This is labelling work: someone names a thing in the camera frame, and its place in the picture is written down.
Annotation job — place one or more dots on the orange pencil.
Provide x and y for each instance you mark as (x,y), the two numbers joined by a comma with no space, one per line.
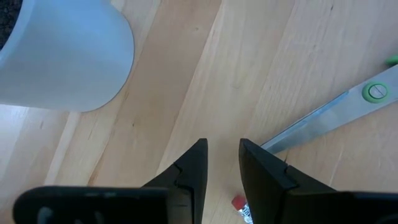
(238,202)

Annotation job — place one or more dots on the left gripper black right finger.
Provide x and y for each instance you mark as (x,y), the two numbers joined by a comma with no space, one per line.
(264,186)

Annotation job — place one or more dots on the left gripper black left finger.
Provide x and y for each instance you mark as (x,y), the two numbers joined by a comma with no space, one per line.
(186,174)

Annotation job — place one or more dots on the white plant pot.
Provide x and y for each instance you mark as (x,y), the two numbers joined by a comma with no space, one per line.
(62,62)

